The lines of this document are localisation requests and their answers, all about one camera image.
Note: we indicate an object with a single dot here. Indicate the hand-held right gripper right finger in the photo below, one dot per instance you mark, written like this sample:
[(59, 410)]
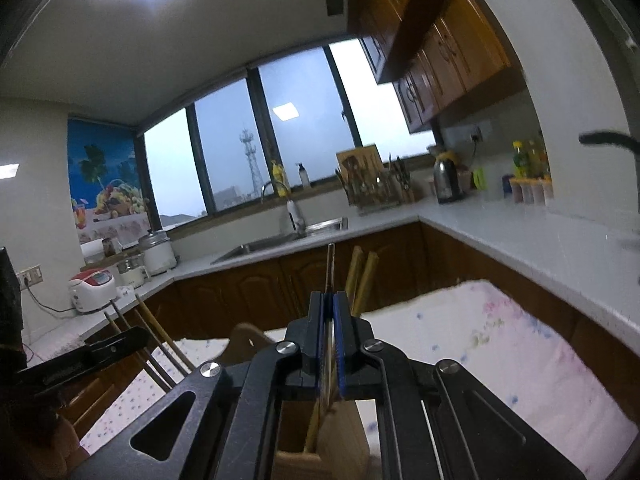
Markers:
[(341, 345)]

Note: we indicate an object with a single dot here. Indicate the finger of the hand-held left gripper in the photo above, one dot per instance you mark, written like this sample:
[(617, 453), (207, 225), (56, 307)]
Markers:
[(120, 345)]

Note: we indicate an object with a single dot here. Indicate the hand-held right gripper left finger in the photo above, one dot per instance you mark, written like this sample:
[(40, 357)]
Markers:
[(317, 345)]

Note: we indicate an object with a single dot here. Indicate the wooden utensil holder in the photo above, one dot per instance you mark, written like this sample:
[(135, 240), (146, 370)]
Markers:
[(345, 440)]

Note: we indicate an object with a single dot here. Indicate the person's left forearm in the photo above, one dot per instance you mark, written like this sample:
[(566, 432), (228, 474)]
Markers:
[(30, 445)]

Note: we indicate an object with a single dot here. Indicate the dish rack with utensils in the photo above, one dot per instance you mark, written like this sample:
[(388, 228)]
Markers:
[(367, 190)]

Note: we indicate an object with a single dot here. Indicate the red and white rice cooker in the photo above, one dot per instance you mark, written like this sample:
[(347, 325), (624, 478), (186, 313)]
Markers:
[(92, 292)]

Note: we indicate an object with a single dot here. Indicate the small white cooker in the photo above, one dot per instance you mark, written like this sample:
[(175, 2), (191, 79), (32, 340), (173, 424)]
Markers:
[(132, 272)]

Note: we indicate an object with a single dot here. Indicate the wooden base cabinets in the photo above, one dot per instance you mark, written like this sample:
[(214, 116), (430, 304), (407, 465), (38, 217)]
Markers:
[(400, 260)]

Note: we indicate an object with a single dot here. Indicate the steel kitchen sink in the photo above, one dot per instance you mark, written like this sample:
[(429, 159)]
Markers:
[(280, 245)]

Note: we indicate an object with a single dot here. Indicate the floral white tablecloth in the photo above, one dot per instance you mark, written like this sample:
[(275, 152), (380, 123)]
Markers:
[(500, 360)]

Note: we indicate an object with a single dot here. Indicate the chrome faucet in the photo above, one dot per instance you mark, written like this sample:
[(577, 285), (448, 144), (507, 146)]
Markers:
[(272, 187)]

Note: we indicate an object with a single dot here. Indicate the white pump bottle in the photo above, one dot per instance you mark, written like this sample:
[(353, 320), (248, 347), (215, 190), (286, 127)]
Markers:
[(304, 177)]

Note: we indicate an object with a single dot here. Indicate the wooden knife block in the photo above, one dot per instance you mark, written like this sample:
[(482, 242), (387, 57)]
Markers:
[(404, 185)]

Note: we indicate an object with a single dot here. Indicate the yellow dish soap bottle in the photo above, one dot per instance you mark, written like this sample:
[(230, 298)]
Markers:
[(278, 175)]

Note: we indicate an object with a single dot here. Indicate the wooden cutting board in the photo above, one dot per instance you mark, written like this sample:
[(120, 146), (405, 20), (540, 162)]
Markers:
[(357, 157)]

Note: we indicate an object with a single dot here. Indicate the white kitchen countertop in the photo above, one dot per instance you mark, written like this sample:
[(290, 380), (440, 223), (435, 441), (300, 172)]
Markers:
[(500, 230)]

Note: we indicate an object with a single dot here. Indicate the steel electric kettle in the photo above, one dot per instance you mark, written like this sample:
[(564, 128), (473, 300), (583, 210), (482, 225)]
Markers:
[(447, 180)]

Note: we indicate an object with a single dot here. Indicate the kitchen window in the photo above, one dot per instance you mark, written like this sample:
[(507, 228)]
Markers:
[(300, 135)]

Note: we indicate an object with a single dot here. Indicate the green plastic utensil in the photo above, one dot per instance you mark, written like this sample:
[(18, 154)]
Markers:
[(479, 178)]

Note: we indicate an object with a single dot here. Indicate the seasoning jar rack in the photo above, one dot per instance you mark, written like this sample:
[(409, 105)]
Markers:
[(530, 191)]

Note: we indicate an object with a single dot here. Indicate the yellow-capped oil bottle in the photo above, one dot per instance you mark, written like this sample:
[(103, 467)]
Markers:
[(520, 160)]

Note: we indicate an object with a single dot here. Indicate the clear condiment bottle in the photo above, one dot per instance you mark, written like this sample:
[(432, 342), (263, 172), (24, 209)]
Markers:
[(540, 160)]

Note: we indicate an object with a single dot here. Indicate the ceiling vent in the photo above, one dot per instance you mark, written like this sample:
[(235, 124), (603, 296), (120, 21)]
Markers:
[(334, 2)]

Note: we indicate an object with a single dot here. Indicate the wall socket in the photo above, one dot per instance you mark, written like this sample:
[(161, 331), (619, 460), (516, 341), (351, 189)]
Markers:
[(30, 276), (476, 134)]

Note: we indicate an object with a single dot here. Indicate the fruit wall poster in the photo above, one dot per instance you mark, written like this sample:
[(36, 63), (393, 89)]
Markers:
[(105, 175)]

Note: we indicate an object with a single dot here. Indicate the wooden wall cabinets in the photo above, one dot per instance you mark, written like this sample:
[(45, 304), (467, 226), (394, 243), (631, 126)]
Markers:
[(450, 45)]

